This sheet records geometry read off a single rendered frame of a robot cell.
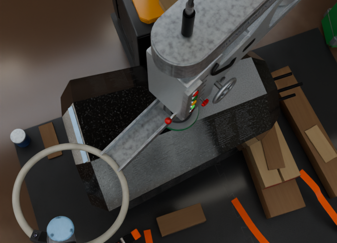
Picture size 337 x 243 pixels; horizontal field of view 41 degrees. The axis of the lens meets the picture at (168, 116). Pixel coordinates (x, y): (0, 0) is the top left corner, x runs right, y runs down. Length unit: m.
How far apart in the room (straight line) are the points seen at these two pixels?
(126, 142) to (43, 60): 1.55
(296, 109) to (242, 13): 1.71
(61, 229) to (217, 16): 0.91
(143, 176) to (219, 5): 1.14
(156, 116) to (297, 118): 1.36
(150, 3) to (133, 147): 0.96
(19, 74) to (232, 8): 2.18
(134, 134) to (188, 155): 0.45
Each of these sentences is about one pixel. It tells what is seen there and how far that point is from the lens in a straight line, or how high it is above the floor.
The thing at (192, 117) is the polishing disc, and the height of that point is 0.87.
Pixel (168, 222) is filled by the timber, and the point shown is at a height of 0.13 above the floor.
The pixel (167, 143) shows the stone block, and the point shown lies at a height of 0.78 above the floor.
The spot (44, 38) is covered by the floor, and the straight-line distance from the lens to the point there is 3.57.
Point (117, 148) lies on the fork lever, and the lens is 2.10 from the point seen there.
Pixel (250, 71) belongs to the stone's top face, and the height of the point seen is 0.82.
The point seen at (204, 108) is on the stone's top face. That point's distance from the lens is 2.38.
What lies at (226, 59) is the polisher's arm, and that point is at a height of 1.38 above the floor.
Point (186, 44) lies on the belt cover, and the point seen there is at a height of 1.69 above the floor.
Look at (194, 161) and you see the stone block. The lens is 2.47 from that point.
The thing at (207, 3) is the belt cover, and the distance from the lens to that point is 1.63.
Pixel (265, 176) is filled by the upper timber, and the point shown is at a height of 0.25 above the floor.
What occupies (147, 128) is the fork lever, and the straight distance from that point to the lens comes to 2.11.
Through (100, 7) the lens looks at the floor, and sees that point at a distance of 3.62.
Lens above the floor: 3.07
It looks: 72 degrees down
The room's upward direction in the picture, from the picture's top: 3 degrees clockwise
